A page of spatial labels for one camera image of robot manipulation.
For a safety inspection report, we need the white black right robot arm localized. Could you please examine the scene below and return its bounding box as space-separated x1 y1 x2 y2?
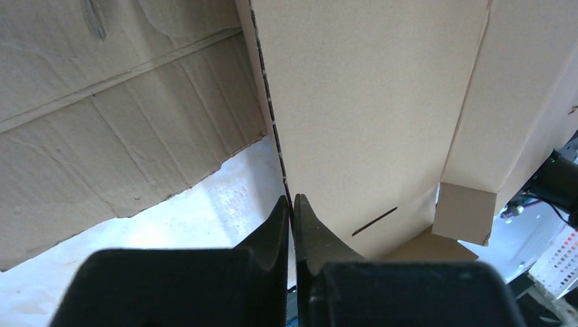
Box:
527 134 577 229

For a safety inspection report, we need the white slotted cable duct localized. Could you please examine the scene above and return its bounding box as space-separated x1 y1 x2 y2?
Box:
529 226 577 300

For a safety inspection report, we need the brown cardboard box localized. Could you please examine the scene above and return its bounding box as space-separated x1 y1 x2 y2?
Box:
237 1 577 261

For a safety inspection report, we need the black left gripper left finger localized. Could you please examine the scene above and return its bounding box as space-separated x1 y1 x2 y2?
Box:
51 196 289 326

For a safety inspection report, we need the flat cardboard sheet pile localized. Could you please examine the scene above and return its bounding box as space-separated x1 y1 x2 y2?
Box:
1 1 267 271

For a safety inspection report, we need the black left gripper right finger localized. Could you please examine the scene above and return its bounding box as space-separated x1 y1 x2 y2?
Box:
292 194 525 326

